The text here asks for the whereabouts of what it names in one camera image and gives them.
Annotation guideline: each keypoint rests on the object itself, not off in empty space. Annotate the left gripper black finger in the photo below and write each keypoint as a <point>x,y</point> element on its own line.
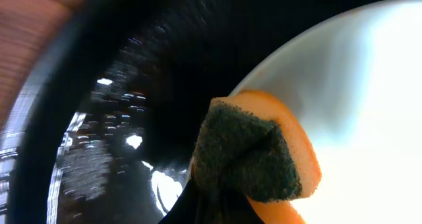
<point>195,207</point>

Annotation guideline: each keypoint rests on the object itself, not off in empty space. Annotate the round black tray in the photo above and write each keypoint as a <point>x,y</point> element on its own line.
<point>104,127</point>

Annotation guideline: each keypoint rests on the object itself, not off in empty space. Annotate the light green plate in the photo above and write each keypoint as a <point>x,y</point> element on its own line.
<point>353,82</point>

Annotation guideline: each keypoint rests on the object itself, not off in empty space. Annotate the orange green sponge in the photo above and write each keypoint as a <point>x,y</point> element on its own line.
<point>253,144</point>

